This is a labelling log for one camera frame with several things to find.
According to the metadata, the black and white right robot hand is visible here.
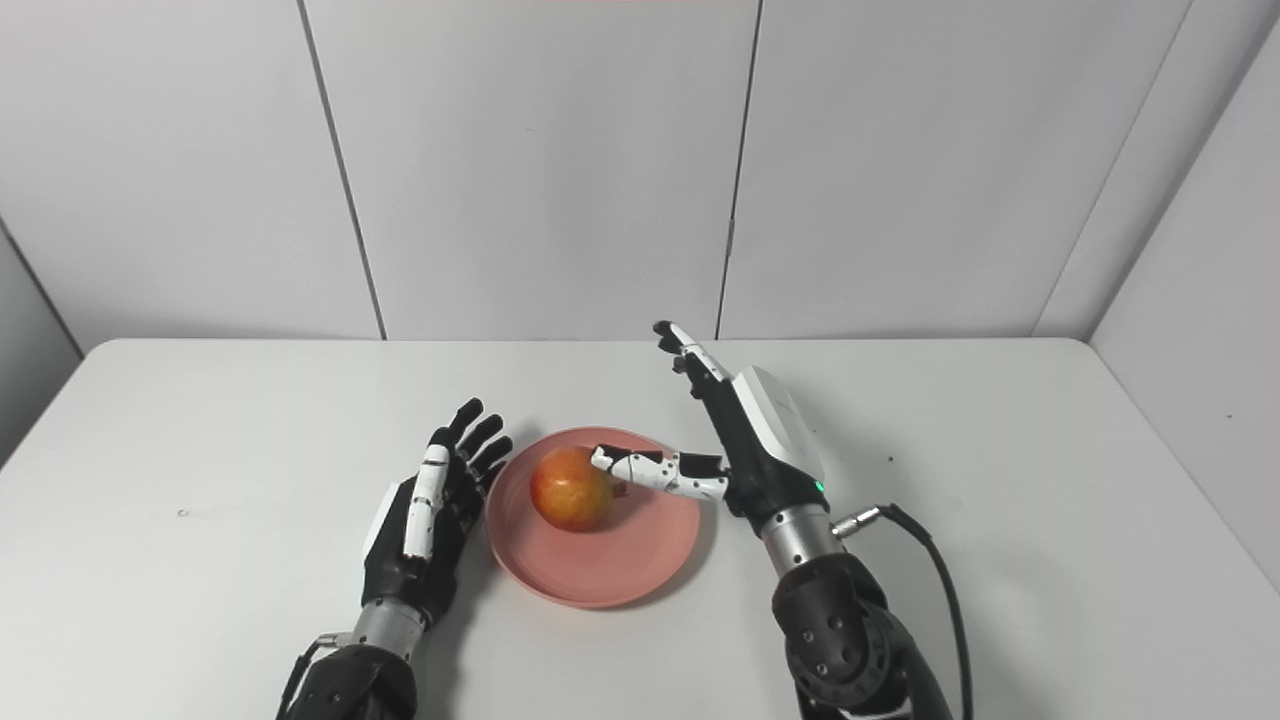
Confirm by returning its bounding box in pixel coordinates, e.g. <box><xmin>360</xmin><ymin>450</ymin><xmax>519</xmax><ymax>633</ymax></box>
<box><xmin>590</xmin><ymin>320</ymin><xmax>831</xmax><ymax>527</ymax></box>

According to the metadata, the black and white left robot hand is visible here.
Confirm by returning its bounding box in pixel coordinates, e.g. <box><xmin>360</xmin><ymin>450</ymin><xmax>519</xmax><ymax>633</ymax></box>
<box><xmin>361</xmin><ymin>398</ymin><xmax>514</xmax><ymax>629</ymax></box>

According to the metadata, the red yellow pomegranate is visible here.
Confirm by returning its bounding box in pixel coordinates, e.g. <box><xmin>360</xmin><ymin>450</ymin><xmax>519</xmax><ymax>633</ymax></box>
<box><xmin>529</xmin><ymin>446</ymin><xmax>628</xmax><ymax>533</ymax></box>

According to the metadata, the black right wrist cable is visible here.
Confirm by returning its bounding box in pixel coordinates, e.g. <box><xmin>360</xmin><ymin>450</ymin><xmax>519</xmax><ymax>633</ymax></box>
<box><xmin>832</xmin><ymin>503</ymin><xmax>977</xmax><ymax>720</ymax></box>

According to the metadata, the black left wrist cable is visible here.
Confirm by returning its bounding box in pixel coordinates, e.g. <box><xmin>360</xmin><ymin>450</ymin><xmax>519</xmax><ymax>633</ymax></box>
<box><xmin>275</xmin><ymin>632</ymin><xmax>353</xmax><ymax>720</ymax></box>

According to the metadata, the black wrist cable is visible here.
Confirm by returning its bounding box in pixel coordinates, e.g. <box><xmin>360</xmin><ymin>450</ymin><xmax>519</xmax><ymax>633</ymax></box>
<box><xmin>275</xmin><ymin>632</ymin><xmax>353</xmax><ymax>720</ymax></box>
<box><xmin>832</xmin><ymin>503</ymin><xmax>977</xmax><ymax>720</ymax></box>

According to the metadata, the pink round plate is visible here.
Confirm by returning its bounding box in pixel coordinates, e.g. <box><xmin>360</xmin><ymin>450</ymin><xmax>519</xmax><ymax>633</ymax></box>
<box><xmin>485</xmin><ymin>427</ymin><xmax>701</xmax><ymax>610</ymax></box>

